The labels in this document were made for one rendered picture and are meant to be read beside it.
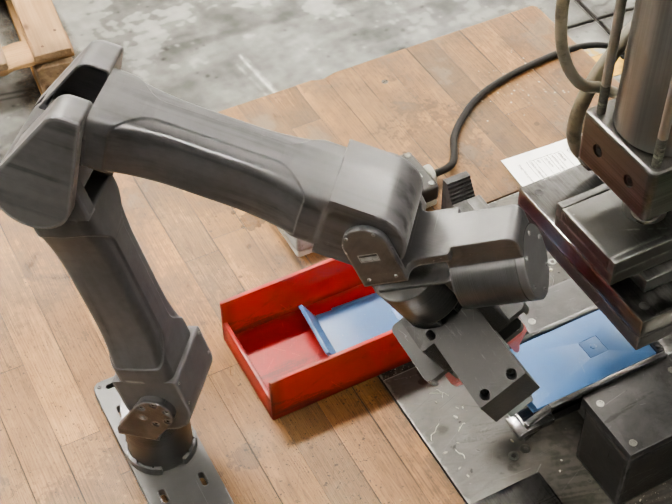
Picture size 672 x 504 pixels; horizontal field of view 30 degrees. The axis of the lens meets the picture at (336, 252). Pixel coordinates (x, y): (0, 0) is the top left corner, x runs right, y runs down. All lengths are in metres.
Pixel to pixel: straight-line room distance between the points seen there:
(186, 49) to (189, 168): 2.29
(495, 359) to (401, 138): 0.63
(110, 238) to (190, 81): 2.09
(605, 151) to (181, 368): 0.40
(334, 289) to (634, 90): 0.50
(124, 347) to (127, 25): 2.25
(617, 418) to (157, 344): 0.42
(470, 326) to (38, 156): 0.35
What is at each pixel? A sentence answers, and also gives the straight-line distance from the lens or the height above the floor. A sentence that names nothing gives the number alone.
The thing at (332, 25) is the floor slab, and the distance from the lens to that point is 3.23.
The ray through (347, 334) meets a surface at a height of 0.91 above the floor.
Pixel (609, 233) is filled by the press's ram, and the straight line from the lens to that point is 1.05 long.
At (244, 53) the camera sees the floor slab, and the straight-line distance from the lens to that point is 3.15.
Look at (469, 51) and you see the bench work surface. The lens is 1.68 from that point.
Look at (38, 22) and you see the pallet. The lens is 3.09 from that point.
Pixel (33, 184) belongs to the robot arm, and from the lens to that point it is 0.94.
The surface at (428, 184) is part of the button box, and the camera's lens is 1.44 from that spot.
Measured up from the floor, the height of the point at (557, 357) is 0.99.
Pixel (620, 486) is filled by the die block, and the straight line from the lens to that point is 1.20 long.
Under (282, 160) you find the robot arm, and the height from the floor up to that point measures 1.32.
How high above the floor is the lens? 1.92
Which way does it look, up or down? 47 degrees down
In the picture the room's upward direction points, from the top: 1 degrees counter-clockwise
